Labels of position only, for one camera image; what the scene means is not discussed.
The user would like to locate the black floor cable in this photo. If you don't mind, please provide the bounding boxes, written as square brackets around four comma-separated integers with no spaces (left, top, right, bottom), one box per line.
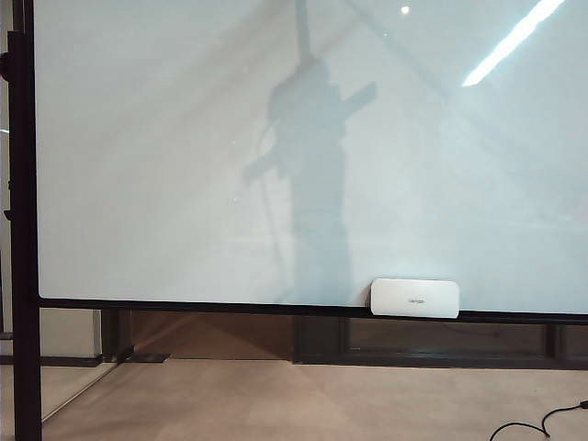
[489,400,588,441]

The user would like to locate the black whiteboard bottom rail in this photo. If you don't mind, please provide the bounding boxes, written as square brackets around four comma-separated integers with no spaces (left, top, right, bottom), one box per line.
[39,297,588,326]

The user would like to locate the dark baseboard strip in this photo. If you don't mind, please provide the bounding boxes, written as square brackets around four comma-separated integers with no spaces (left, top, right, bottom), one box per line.
[0,354,103,368]

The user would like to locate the black whiteboard stand post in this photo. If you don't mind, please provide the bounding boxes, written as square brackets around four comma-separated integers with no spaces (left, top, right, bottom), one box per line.
[7,0,43,441]

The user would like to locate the dark wooden low cabinet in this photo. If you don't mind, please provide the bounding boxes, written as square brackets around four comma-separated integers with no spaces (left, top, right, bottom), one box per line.
[292,314,588,369]

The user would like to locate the dark wooden post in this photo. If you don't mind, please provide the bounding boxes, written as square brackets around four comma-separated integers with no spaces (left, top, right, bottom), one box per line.
[100,308,135,365]

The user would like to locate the white whiteboard panel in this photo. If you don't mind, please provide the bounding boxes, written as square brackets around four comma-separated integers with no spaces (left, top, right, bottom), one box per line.
[34,0,588,318]

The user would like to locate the white whiteboard eraser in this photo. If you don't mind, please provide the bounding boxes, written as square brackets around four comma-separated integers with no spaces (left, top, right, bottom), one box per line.
[370,277,461,321]

